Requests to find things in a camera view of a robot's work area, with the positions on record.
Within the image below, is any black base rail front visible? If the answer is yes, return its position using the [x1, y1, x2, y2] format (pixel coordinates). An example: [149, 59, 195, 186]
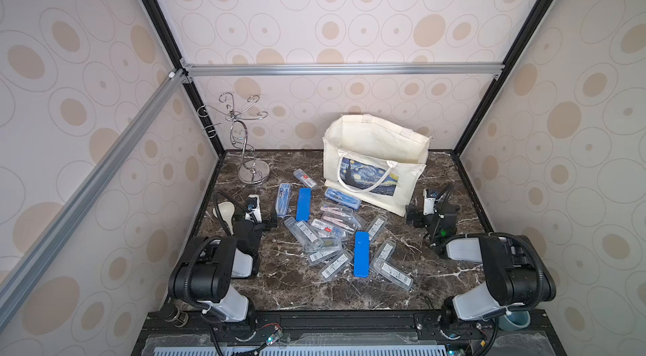
[133, 310, 565, 355]

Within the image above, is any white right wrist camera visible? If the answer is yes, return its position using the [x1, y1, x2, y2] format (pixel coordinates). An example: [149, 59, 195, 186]
[423, 189, 438, 216]

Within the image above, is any cream spoon grey handle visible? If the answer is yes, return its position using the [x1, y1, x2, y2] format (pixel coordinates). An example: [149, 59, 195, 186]
[213, 201, 236, 236]

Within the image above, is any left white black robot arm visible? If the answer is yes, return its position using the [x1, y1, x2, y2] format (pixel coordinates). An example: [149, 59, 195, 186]
[168, 194, 276, 327]

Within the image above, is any horizontal aluminium rail back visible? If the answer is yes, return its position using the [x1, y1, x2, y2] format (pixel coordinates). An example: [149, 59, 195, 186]
[185, 62, 505, 78]

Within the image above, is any clear case pink compass upper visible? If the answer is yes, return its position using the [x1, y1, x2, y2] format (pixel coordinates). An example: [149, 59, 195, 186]
[320, 202, 354, 220]

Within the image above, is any aluminium rail left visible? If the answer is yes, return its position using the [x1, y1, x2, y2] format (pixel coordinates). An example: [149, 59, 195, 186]
[1, 68, 188, 329]

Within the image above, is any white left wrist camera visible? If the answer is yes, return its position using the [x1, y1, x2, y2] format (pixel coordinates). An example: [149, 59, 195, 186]
[245, 194, 262, 224]

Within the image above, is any small clear case red label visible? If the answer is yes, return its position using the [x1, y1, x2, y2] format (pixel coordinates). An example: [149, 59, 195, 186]
[294, 169, 318, 189]

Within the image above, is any clear case barcode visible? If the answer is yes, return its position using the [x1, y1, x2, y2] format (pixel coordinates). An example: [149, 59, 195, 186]
[373, 259, 413, 291]
[319, 250, 353, 282]
[367, 215, 388, 243]
[284, 216, 322, 251]
[306, 247, 343, 266]

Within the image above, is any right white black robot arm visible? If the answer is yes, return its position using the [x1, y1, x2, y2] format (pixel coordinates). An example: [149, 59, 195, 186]
[405, 201, 557, 331]

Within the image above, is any chrome wire jewelry stand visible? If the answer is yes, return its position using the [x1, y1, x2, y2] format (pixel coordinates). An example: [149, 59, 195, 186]
[197, 92, 270, 185]

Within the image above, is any blue opaque case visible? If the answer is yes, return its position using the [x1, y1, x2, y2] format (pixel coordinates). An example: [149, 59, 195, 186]
[295, 188, 312, 221]
[353, 232, 370, 278]

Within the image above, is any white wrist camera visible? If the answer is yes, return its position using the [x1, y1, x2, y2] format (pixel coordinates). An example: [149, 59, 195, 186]
[423, 189, 438, 216]
[245, 194, 262, 224]

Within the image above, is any clear case green compass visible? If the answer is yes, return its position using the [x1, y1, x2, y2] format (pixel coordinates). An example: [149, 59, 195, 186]
[304, 238, 343, 253]

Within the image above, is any teal ceramic cup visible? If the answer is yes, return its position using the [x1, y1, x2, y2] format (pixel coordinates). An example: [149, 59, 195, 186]
[498, 311, 531, 332]

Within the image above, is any clear case right small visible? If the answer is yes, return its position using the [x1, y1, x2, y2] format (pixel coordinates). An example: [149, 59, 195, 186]
[370, 238, 396, 269]

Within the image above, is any cream canvas starry-night tote bag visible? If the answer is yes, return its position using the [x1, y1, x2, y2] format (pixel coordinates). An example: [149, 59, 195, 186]
[323, 114, 431, 217]

